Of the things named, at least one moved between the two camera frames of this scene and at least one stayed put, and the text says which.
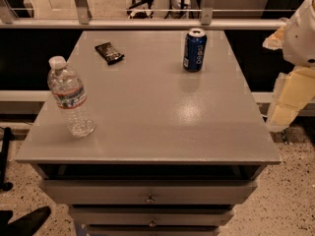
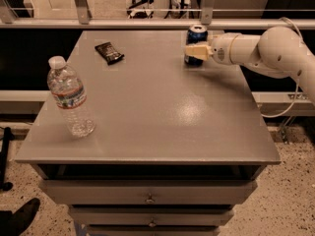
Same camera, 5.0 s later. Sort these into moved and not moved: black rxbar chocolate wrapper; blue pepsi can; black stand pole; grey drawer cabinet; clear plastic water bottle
Moved: blue pepsi can
Not moved: black stand pole; black rxbar chocolate wrapper; clear plastic water bottle; grey drawer cabinet
